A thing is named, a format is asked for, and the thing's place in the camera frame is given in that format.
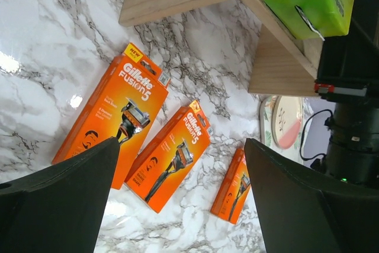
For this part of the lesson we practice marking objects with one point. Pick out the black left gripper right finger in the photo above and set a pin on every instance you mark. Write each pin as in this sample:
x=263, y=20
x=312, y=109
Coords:
x=301, y=210

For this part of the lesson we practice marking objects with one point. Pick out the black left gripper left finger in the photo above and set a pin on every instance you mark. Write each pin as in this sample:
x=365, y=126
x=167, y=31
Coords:
x=59, y=208

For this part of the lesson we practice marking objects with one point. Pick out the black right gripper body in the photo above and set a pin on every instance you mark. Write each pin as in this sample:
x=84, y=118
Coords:
x=348, y=67

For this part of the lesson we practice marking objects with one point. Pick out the light wooden two-tier shelf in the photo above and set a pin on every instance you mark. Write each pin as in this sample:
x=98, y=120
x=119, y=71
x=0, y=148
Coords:
x=283, y=65

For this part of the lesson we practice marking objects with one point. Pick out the black green razor box front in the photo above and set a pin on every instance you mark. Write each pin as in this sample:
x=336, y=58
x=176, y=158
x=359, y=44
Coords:
x=313, y=19

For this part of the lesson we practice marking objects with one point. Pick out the orange razor box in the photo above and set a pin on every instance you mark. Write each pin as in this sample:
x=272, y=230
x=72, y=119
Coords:
x=124, y=105
x=233, y=191
x=164, y=163

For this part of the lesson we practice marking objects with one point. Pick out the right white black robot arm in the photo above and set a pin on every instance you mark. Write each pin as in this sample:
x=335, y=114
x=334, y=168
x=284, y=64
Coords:
x=352, y=152

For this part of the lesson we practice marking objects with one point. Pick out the clear floral tray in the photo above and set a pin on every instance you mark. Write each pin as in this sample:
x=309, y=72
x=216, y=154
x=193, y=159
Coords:
x=293, y=153

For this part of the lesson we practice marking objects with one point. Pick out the pink cream round plate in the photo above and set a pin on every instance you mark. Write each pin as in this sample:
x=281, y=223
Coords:
x=287, y=120

